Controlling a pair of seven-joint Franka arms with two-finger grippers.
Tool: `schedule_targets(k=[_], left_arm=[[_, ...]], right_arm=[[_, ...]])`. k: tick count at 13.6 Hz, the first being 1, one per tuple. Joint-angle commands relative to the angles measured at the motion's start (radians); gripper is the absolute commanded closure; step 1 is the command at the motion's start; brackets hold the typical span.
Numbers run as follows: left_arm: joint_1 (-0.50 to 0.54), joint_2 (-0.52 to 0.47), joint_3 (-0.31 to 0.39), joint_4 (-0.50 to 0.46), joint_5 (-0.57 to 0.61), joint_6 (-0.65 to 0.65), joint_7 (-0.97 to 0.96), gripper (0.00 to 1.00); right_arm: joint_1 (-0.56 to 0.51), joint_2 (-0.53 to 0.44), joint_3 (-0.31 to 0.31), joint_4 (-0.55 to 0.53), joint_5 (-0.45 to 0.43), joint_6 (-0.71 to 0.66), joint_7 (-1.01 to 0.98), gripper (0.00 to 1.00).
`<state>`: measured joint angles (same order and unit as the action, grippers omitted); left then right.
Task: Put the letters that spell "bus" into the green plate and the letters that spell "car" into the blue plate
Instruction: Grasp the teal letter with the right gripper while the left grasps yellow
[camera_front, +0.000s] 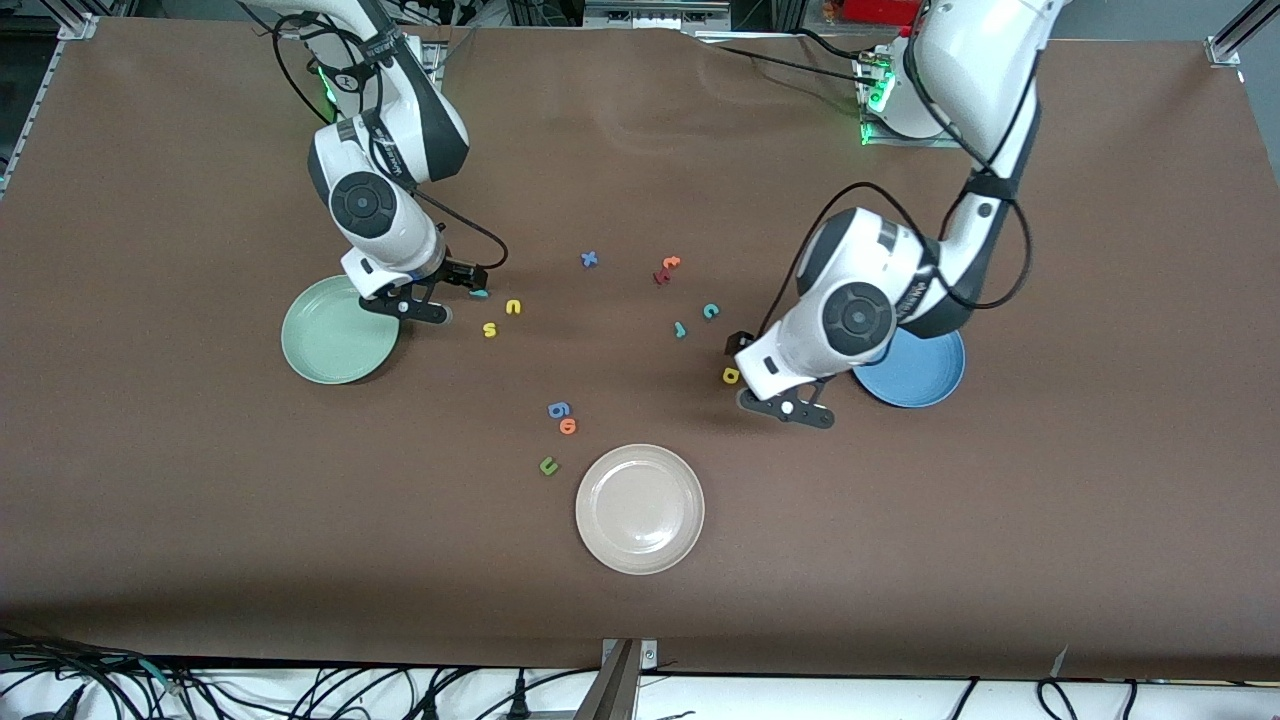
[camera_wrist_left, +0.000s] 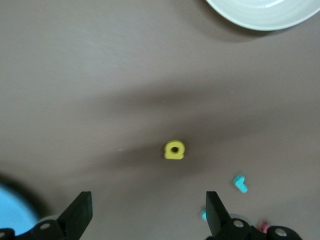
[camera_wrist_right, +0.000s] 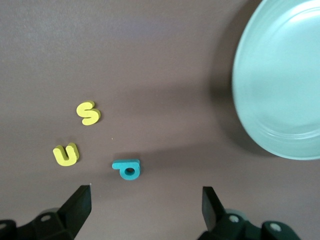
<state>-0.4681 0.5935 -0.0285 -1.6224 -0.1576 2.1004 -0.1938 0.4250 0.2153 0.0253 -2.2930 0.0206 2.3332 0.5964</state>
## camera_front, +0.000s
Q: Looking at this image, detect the light green plate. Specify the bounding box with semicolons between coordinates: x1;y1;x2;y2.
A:
281;274;401;386

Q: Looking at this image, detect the beige plate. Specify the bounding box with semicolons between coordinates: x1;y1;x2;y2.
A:
575;444;706;576

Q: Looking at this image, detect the blue plate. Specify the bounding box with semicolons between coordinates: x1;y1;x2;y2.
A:
852;325;967;409

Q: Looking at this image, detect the brown table cover sheet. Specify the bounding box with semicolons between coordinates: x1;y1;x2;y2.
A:
0;15;1280;683

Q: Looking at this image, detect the grey equipment box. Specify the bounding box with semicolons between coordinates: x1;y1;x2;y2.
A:
583;0;733;31

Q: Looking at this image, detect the red box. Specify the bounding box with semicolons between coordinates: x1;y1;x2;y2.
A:
843;0;919;25

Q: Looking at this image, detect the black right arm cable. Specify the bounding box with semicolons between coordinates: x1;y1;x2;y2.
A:
270;10;508;273

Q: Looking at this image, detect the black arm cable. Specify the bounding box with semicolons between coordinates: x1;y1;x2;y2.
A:
760;30;1033;341
270;10;508;273

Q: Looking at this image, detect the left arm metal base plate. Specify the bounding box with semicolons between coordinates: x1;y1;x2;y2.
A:
855;50;966;149

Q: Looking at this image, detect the black base power cable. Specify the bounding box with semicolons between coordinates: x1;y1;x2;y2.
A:
795;28;871;61
700;40;871;86

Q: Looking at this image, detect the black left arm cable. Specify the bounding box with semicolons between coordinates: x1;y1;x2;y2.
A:
760;30;1033;341

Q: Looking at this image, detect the aluminium table edge bracket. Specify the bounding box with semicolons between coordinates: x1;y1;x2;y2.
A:
573;638;661;720

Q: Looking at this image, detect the black floor cable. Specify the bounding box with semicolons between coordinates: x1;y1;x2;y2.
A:
1035;678;1141;720
290;665;481;720
0;635;201;720

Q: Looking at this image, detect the aluminium frame corner profile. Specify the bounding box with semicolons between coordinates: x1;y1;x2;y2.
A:
1205;0;1280;69
0;10;101;196

